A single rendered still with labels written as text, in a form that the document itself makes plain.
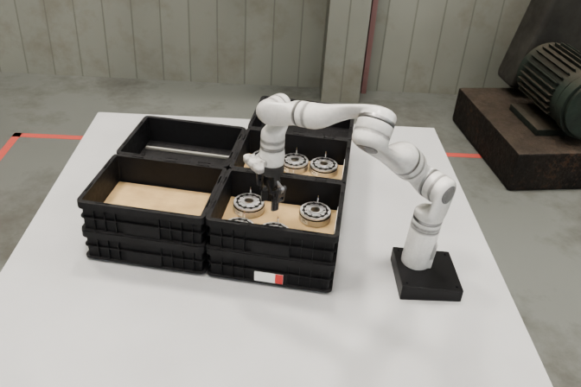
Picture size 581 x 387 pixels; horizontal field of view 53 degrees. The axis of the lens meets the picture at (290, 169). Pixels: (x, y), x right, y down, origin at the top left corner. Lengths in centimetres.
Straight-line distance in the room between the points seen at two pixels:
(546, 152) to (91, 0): 342
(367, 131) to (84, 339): 96
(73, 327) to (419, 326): 99
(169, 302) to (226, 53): 326
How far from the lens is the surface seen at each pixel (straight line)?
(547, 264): 342
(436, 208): 179
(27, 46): 522
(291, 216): 194
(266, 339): 172
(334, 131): 248
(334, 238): 171
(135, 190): 208
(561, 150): 397
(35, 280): 199
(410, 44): 489
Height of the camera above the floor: 198
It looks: 32 degrees down
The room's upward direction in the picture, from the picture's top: 4 degrees clockwise
